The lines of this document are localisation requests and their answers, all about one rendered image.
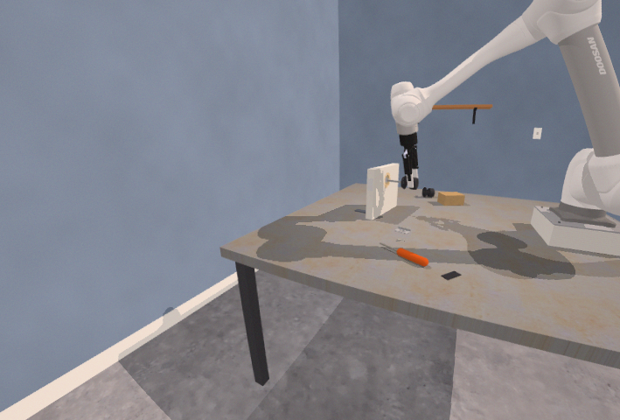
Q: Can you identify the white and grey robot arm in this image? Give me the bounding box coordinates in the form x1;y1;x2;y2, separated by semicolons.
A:
391;0;620;228

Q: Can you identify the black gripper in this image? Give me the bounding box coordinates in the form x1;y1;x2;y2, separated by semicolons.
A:
399;132;419;188

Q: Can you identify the tan cardboard box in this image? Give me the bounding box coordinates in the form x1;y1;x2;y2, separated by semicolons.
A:
437;192;465;206

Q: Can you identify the orange-handled screwdriver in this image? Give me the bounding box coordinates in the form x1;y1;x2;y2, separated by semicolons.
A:
380;242;428;266

